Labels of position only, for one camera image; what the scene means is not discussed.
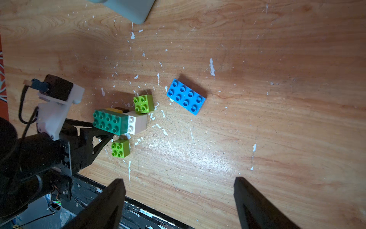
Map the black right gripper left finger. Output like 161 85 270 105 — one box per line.
64 178 126 229

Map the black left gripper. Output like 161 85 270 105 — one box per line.
60 119 114 175

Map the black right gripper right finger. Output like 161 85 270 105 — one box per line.
234 177 299 229

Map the dark green lego brick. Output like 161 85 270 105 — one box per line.
92 109 129 135

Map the yellow lego brick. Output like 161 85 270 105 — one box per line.
106 108 124 114

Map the white lego brick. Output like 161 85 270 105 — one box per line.
125 112 147 135

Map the blue long lego brick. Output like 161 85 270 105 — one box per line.
166 79 206 115

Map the black lego brick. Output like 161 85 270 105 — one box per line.
117 107 130 114

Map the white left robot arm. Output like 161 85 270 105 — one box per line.
1 118 114 223

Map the lime lego brick lower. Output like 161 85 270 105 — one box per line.
111 139 131 158

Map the lime lego brick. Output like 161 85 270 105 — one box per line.
111 139 131 158
133 94 154 114

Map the lime lego brick upper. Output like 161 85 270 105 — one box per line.
133 94 154 114

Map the grey plastic storage box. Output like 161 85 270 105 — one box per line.
90 0 155 24

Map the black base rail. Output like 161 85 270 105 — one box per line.
0 171 195 229

